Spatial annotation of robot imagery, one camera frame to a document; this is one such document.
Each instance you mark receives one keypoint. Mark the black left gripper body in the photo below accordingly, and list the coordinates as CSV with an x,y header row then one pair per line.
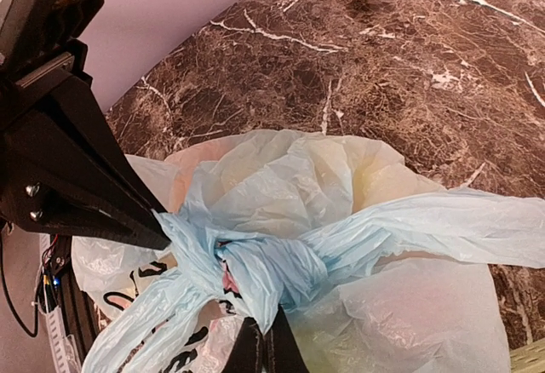
x,y
40,141

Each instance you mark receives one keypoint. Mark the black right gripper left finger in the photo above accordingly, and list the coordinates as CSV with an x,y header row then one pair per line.
x,y
248,350

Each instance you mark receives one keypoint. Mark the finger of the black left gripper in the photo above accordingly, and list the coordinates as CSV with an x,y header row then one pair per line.
x,y
106,163
115,214

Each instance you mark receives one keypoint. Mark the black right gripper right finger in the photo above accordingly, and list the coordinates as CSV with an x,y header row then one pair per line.
x,y
281,353

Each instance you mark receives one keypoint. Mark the light blue printed plastic bag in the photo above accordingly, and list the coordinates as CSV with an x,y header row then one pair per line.
x,y
377,268

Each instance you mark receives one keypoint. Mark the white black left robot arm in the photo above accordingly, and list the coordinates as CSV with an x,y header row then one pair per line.
x,y
31,30

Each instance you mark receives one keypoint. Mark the pale green perforated basket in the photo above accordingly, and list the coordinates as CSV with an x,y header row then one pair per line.
x,y
529,358

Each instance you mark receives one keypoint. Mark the white slotted cable duct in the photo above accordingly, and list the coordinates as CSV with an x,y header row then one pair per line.
x,y
63,346

